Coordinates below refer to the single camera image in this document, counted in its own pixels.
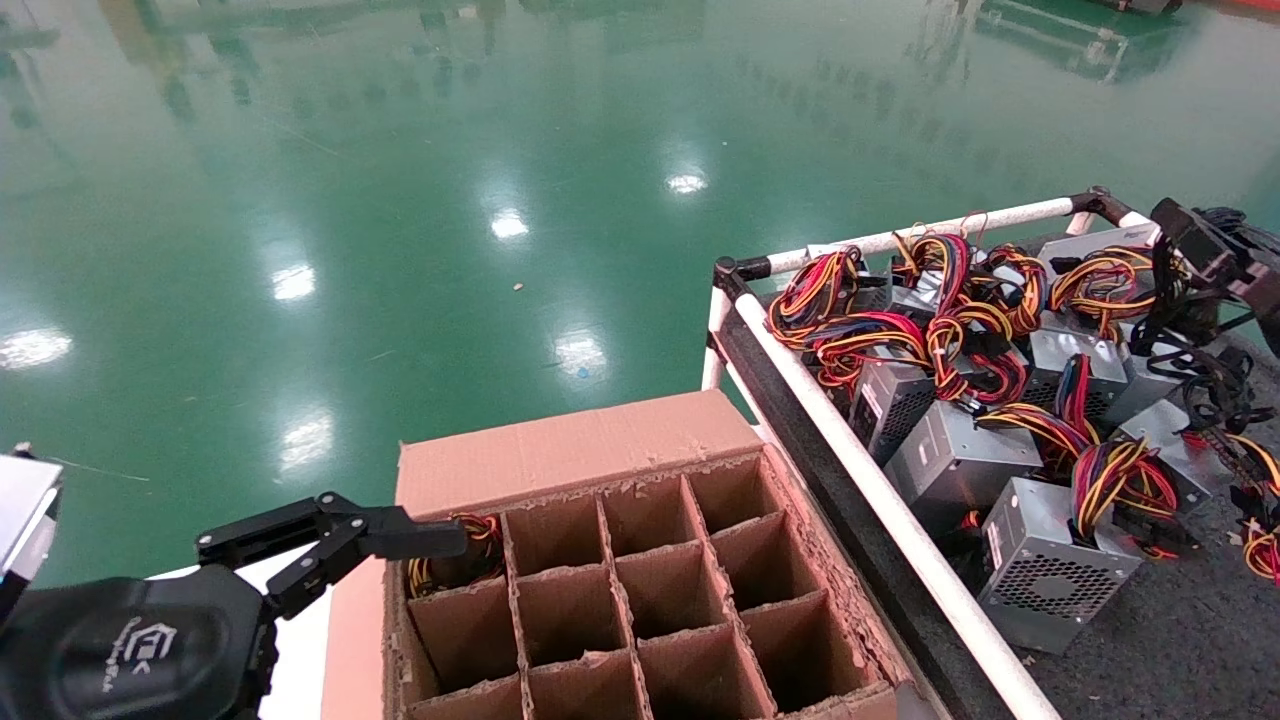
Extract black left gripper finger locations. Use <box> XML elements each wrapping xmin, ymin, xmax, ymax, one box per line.
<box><xmin>195</xmin><ymin>492</ymin><xmax>469</xmax><ymax>621</ymax></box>

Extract power supply with black cables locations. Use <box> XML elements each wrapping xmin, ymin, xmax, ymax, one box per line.
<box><xmin>1100</xmin><ymin>280</ymin><xmax>1279</xmax><ymax>436</ymax></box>

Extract green floor platform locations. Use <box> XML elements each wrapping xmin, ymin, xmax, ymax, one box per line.
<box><xmin>975</xmin><ymin>0</ymin><xmax>1196</xmax><ymax>83</ymax></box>

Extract red yellow cable loop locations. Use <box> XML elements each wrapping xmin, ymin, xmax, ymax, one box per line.
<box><xmin>768</xmin><ymin>245</ymin><xmax>891</xmax><ymax>351</ymax></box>

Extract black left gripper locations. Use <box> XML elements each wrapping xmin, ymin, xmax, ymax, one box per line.
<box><xmin>0</xmin><ymin>565</ymin><xmax>279</xmax><ymax>720</ymax></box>

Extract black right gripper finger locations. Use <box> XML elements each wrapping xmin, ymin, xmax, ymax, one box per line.
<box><xmin>1150</xmin><ymin>197</ymin><xmax>1280</xmax><ymax>356</ymax></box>

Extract yellow red blue cable bundle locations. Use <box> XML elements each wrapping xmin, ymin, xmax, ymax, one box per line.
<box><xmin>975</xmin><ymin>352</ymin><xmax>1101</xmax><ymax>476</ymax></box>

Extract grey flat power supply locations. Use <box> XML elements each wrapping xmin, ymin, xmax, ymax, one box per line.
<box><xmin>885</xmin><ymin>398</ymin><xmax>1049</xmax><ymax>538</ymax></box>

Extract orange black cable bundle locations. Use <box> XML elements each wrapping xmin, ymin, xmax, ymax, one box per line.
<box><xmin>985</xmin><ymin>245</ymin><xmax>1049</xmax><ymax>336</ymax></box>

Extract silver power supply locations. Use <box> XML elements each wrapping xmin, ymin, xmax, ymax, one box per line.
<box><xmin>1118</xmin><ymin>400</ymin><xmax>1236</xmax><ymax>511</ymax></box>
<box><xmin>1040</xmin><ymin>222</ymin><xmax>1166</xmax><ymax>341</ymax></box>

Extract boxed power supply coloured cables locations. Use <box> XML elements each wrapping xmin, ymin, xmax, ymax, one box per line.
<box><xmin>405</xmin><ymin>512</ymin><xmax>504</xmax><ymax>599</ymax></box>

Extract orange red cable bundle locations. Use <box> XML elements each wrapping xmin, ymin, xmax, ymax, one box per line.
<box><xmin>925</xmin><ymin>300</ymin><xmax>1031</xmax><ymax>409</ymax></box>

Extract silver power supply mesh side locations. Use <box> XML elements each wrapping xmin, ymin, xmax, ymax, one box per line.
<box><xmin>975</xmin><ymin>440</ymin><xmax>1206</xmax><ymax>656</ymax></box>

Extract cardboard box with dividers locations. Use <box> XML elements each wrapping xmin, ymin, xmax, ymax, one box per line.
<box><xmin>318</xmin><ymin>390</ymin><xmax>926</xmax><ymax>720</ymax></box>

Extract dark grey vented power supply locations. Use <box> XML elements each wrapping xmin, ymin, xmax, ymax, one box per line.
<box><xmin>812</xmin><ymin>310</ymin><xmax>941</xmax><ymax>466</ymax></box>

